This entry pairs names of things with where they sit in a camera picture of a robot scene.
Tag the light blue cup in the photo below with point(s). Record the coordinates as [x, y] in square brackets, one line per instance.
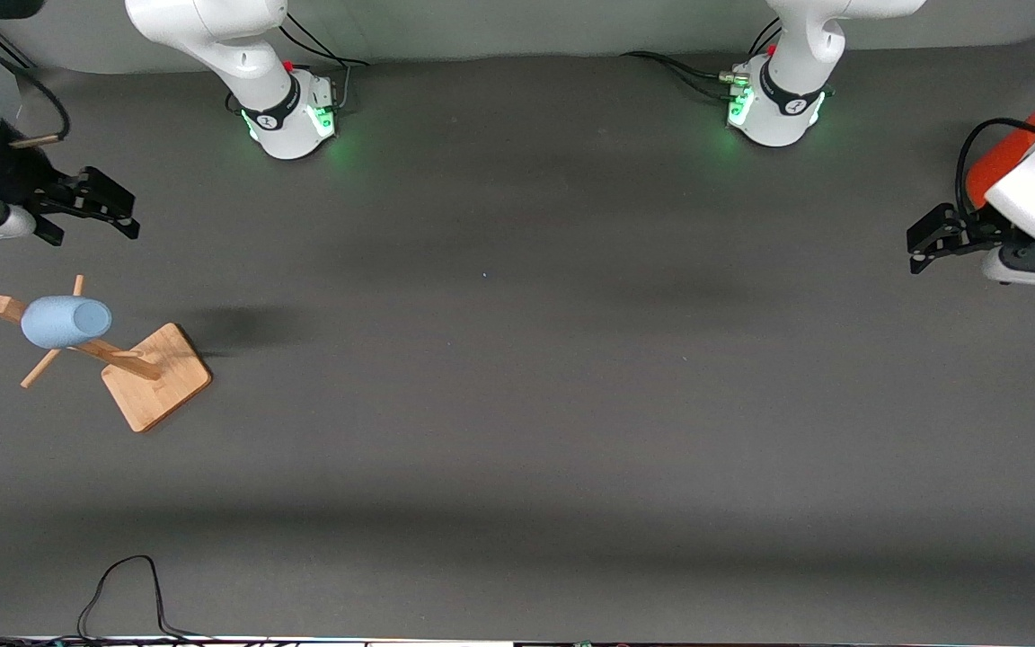
[64, 322]

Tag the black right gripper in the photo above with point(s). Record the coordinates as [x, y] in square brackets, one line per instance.
[13, 179]

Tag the orange drink can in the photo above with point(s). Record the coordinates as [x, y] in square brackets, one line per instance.
[998, 166]

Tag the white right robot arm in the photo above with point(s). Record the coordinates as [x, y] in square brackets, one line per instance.
[239, 54]

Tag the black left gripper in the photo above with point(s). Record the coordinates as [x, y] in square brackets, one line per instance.
[975, 227]

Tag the wooden cup stand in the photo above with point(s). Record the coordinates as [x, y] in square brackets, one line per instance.
[158, 377]

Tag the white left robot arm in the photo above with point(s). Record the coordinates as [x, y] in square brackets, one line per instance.
[796, 63]

